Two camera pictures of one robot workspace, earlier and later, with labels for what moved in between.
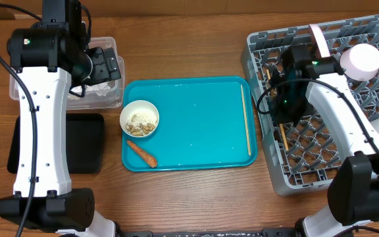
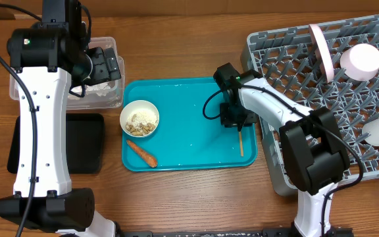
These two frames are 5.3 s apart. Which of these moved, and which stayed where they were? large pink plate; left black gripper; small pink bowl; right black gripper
Moved: right black gripper
Stayed: small pink bowl; left black gripper; large pink plate
